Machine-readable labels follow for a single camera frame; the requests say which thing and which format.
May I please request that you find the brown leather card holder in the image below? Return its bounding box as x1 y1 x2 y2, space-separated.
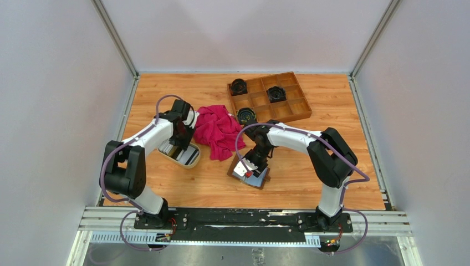
227 155 270 189

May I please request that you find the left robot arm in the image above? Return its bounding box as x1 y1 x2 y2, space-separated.
99 96 201 229

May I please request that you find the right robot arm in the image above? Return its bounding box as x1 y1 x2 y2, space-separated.
233 120 358 232

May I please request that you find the beige oval card box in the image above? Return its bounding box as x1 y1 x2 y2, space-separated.
157 141 201 169

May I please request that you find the magenta cloth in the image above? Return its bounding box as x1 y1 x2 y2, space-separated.
193 105 246 161

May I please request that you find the black coiled belt bottom-left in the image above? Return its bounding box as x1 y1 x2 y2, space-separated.
236 108 257 125

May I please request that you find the wooden compartment tray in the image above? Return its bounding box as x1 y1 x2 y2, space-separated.
226 72 312 123

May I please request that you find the black coiled belt centre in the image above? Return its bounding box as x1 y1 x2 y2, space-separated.
267 86 287 103

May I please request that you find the black coiled belt top-left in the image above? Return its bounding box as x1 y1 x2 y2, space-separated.
229 78 248 96

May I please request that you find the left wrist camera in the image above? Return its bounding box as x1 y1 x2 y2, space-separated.
183 109 200 129

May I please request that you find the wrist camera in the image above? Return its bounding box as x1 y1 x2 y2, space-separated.
233 159 256 178
183 109 200 129

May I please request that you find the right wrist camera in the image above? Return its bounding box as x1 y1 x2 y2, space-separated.
233 159 256 178

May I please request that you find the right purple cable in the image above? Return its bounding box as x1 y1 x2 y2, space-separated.
234 122 371 256

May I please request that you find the purple cable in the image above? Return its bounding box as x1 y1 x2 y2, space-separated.
99 94 195 252
234 122 371 256

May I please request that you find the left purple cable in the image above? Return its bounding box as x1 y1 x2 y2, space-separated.
99 94 195 252

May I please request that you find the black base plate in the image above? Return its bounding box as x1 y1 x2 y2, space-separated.
134 208 353 243

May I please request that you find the aluminium frame rail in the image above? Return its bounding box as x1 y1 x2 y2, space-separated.
67 207 422 265

